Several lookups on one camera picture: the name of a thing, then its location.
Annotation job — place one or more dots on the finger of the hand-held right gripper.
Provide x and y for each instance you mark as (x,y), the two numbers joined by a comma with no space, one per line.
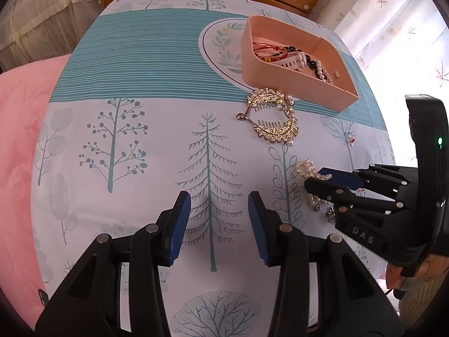
(326,187)
(345,179)

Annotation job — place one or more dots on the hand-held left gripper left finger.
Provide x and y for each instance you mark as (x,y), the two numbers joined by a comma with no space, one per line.
(177,224)

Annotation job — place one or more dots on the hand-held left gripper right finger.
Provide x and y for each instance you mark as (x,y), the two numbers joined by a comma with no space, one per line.
(261,224)

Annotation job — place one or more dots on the pink storage box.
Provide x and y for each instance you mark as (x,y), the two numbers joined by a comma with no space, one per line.
(266,73)

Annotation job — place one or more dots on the person's right forearm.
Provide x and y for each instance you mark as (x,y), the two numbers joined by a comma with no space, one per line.
(428,302)

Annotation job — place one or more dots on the person's right hand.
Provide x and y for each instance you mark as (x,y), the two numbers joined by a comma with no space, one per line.
(394,277)

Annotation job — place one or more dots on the small silver charm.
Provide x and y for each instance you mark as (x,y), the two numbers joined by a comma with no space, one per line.
(330,214)

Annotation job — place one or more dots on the small silver earring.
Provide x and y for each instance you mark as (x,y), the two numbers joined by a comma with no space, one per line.
(351,140)

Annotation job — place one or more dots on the gold pearl hair comb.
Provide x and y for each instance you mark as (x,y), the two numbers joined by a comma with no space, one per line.
(277,131)

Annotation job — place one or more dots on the tree print tablecloth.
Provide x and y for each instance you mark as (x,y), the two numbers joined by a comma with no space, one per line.
(140,77)

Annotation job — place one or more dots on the white leaf print curtain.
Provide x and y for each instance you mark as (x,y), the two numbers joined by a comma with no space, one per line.
(386,24)

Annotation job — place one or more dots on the pink blanket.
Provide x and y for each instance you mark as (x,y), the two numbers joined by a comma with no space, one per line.
(21,147)

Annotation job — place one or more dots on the white lace cloth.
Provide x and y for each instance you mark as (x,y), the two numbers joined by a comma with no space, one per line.
(42,14)

